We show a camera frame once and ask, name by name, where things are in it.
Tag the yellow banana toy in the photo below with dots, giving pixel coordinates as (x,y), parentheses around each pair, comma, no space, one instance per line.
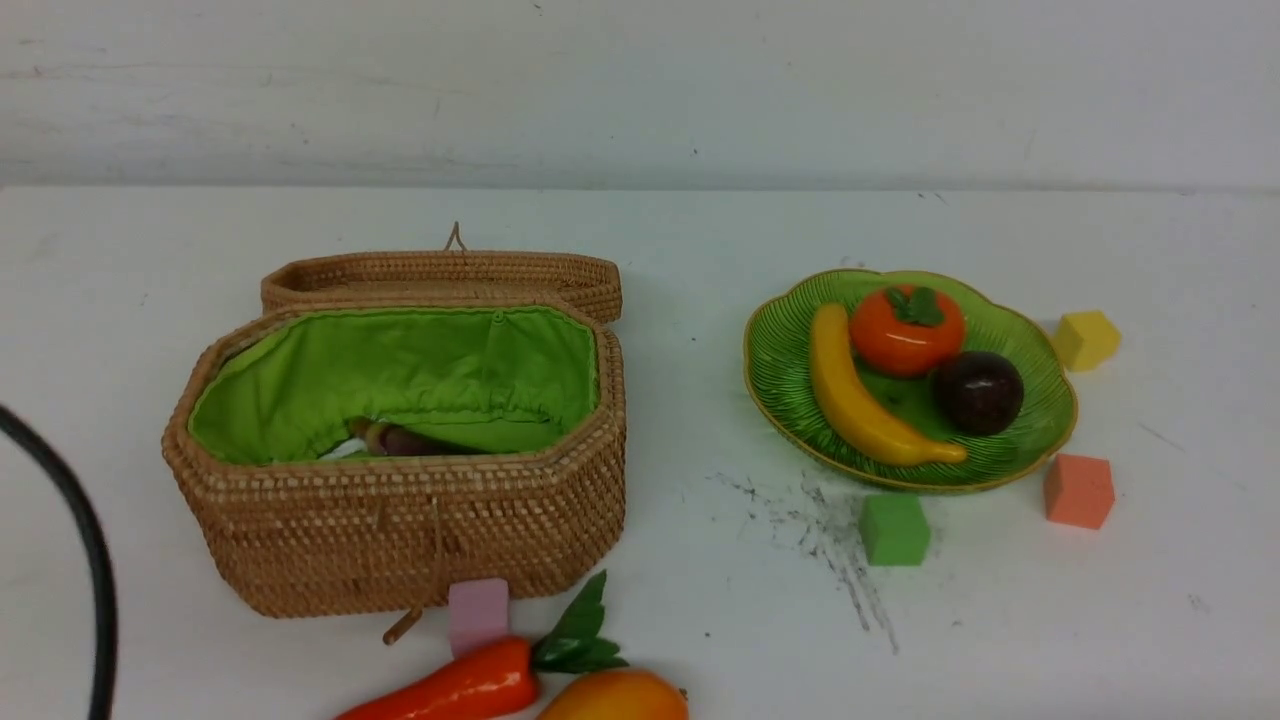
(853,412)

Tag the woven rattan basket lid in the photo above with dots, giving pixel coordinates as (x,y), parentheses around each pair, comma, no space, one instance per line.
(591,285)

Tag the green foam cube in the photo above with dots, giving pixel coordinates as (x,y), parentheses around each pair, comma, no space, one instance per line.
(894,531)

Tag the yellow foam cube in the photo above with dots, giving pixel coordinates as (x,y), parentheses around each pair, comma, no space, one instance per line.
(1085,340)

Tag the orange foam cube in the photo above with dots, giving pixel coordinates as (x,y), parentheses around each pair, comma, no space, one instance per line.
(1079,491)

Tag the green leaf-shaped plate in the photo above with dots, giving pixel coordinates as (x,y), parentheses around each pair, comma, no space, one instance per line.
(775,350)

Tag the orange carrot toy green leaves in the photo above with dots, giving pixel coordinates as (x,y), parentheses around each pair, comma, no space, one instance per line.
(502,677)

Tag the woven rattan basket green lining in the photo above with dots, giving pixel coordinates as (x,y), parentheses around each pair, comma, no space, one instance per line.
(302,521)

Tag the orange mango toy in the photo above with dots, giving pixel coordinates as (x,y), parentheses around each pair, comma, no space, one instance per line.
(626,693)

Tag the pink foam cube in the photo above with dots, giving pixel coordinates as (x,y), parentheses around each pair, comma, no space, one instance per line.
(478,614)

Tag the purple eggplant toy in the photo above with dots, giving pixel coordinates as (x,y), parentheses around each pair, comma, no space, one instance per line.
(383,439)

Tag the orange persimmon toy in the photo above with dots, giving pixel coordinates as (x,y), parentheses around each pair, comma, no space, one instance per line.
(906,330)

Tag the dark purple mangosteen toy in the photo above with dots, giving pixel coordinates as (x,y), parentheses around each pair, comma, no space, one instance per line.
(980,392)

